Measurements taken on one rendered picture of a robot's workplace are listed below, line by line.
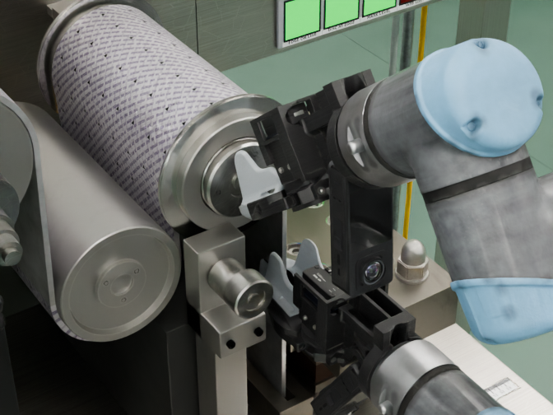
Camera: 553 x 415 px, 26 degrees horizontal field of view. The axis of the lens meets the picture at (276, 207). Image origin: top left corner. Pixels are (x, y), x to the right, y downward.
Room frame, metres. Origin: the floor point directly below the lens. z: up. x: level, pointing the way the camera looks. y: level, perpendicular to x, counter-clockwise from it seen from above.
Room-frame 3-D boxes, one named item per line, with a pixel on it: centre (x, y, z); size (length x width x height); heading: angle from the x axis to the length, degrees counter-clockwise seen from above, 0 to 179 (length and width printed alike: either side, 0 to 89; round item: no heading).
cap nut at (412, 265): (1.01, -0.15, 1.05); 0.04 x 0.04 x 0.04
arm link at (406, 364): (0.76, -0.12, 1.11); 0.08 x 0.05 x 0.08; 124
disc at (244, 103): (0.89, 0.04, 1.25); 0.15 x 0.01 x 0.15; 124
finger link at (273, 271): (0.91, 0.00, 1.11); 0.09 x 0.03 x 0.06; 35
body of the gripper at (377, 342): (0.83, -0.07, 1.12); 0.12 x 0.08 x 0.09; 34
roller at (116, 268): (0.92, 0.21, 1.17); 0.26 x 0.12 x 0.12; 34
